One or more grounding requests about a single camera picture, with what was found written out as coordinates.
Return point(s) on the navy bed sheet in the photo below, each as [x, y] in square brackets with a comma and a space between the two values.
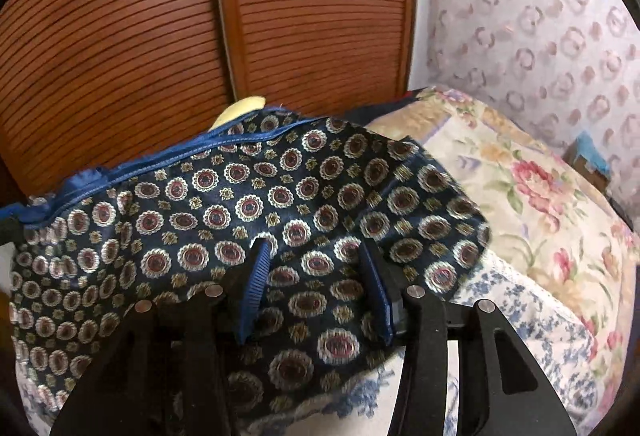
[395, 105]

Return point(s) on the wooden louvered wardrobe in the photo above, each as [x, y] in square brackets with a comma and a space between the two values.
[125, 41]

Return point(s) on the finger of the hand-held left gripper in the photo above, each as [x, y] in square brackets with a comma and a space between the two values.
[9, 228]

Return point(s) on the dark patterned satin garment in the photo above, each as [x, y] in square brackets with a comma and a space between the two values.
[200, 216]

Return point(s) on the floral quilt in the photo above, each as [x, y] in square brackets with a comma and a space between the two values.
[525, 196]

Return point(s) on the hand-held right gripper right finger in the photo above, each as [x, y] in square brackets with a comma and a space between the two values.
[375, 296]

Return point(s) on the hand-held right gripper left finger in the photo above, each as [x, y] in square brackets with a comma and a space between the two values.
[252, 286]

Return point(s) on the yellow plush toy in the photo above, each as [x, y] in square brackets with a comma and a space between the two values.
[240, 108]

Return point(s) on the small cardboard box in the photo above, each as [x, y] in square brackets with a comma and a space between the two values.
[595, 178]

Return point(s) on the circle-patterned sheer curtain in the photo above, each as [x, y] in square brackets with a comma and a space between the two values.
[525, 16]

